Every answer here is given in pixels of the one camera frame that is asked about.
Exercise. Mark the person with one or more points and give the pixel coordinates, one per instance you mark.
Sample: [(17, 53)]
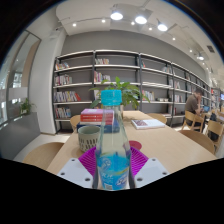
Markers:
[(192, 104)]

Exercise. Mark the slatted wooden chairs group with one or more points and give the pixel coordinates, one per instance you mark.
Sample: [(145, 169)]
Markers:
[(213, 128)]

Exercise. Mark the grey bookshelf unit with books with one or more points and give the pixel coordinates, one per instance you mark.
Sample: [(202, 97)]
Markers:
[(83, 75)]

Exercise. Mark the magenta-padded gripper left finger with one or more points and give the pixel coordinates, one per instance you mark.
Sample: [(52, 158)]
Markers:
[(75, 170)]

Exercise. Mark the pink book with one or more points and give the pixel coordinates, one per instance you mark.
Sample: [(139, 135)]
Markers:
[(91, 111)]

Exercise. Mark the clear blue-capped drink bottle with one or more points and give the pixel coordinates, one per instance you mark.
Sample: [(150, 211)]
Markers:
[(112, 150)]

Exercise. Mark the green patterned ceramic cup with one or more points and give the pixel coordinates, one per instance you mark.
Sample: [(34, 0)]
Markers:
[(87, 138)]

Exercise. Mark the curved-back wooden chair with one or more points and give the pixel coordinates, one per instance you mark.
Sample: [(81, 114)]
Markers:
[(75, 121), (158, 117), (41, 154), (198, 139)]

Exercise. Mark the round ceiling lights group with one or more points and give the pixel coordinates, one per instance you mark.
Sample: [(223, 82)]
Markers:
[(140, 19)]

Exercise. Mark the white patterned-cover book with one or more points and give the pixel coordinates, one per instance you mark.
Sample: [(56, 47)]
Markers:
[(148, 124)]

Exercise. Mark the flat round red coaster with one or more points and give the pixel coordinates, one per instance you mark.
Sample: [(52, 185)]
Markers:
[(136, 145)]

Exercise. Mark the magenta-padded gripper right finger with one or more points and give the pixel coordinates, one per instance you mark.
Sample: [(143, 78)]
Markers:
[(151, 170)]

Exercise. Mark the small potted plant by window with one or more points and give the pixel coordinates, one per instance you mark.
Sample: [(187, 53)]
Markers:
[(25, 106)]

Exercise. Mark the green leafy potted plant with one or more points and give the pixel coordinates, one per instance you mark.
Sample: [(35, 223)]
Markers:
[(130, 93)]

